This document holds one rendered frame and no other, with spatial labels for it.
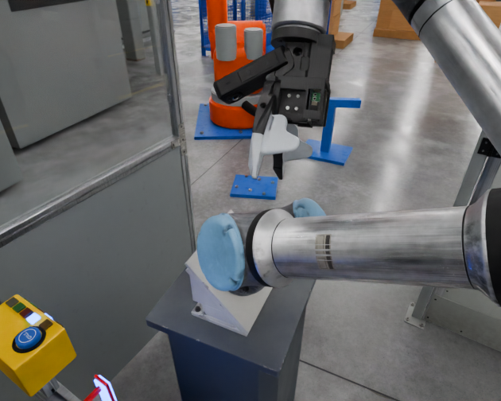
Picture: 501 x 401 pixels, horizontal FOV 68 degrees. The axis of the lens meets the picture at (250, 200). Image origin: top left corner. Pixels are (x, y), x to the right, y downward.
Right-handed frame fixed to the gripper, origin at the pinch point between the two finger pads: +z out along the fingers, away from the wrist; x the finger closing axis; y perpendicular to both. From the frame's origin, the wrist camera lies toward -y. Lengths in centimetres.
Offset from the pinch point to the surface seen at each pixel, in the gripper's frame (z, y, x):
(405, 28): -324, 44, 799
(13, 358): 36, -39, -4
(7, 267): 36, -81, 30
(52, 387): 51, -44, 11
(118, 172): 6, -70, 61
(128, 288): 56, -74, 81
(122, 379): 103, -79, 91
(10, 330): 34, -44, 0
